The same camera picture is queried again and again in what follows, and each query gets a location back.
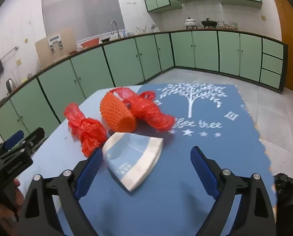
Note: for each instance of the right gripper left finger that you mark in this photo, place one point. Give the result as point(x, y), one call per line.
point(39, 216)

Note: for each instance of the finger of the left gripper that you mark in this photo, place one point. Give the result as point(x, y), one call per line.
point(13, 140)

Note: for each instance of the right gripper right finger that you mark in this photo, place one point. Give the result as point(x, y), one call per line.
point(255, 213)

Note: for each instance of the blue white paper cup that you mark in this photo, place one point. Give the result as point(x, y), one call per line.
point(132, 157)

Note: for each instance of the orange foam fruit net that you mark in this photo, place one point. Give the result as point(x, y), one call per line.
point(116, 114)

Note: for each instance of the red plastic bag with handles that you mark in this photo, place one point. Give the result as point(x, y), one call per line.
point(142, 107)

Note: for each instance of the green lower kitchen cabinets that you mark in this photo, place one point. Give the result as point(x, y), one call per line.
point(40, 102)

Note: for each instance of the black trash bin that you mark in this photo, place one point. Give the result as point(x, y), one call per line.
point(284, 191)

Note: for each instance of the chrome kitchen faucet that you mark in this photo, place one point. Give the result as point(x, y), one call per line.
point(114, 28)

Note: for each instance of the person's left hand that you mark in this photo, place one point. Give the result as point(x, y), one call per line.
point(7, 215)

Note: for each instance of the steel kettle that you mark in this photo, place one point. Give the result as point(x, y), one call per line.
point(10, 85)

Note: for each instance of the dark blue tree mat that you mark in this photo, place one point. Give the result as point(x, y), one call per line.
point(172, 199)

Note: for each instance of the cardboard box with scale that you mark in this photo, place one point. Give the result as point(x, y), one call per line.
point(55, 47)

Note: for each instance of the red basin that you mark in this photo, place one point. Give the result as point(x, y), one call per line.
point(90, 43)

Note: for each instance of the window roller blind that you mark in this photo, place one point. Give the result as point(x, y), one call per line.
point(87, 18)

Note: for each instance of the black wok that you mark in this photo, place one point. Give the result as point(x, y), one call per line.
point(208, 23)

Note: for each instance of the white cooking pot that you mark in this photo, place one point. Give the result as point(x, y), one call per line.
point(190, 23)

